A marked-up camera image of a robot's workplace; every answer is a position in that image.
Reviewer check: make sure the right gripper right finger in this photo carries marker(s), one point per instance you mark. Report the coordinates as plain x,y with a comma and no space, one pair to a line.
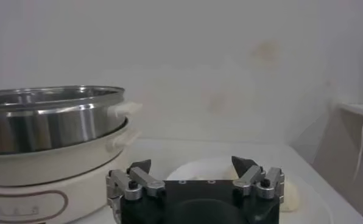
248,176

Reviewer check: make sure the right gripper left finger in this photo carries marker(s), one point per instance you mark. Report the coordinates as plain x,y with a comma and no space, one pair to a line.
145,179

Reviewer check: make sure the perforated steel steamer basket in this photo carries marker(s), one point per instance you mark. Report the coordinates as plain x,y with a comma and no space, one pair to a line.
47,128

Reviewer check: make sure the white round plate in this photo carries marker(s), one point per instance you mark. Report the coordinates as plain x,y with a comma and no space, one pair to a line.
199,167

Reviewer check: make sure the white side table with laptop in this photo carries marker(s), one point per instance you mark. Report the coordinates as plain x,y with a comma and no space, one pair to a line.
336,146

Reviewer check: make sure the cream electric cooker base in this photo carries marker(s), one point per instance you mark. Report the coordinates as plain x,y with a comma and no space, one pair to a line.
47,176

